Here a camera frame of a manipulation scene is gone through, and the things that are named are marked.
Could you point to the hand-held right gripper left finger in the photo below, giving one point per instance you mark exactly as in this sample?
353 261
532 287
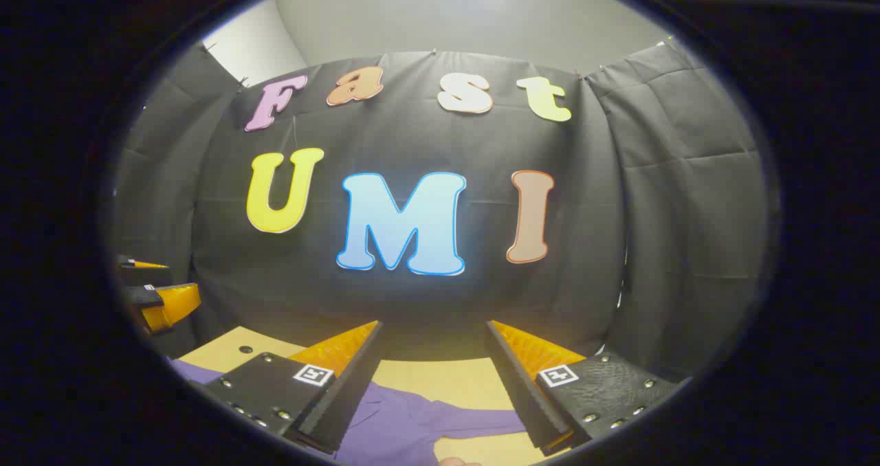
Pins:
344 397

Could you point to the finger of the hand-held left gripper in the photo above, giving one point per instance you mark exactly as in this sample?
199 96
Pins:
172 304
144 265

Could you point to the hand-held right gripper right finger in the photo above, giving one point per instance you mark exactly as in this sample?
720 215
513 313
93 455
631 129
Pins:
526 397

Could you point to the purple button shirt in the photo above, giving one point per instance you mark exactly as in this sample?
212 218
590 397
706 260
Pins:
399 425

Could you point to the black backdrop cloth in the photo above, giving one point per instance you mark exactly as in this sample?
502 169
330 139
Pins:
426 301

